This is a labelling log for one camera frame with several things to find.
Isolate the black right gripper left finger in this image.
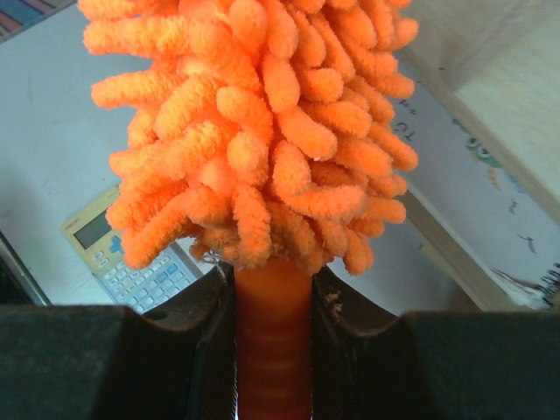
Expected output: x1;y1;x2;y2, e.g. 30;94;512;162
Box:
1;263;236;419

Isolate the wooden bookshelf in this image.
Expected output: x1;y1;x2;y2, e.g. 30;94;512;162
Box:
400;1;559;311

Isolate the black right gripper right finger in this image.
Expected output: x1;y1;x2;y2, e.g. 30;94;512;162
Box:
311;268;559;419

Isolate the white spiral notebook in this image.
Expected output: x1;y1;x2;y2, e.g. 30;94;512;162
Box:
391;64;559;310

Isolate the yellow calculator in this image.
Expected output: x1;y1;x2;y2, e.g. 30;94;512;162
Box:
60;185;203;313

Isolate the orange microfiber duster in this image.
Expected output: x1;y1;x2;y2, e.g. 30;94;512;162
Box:
78;1;419;419

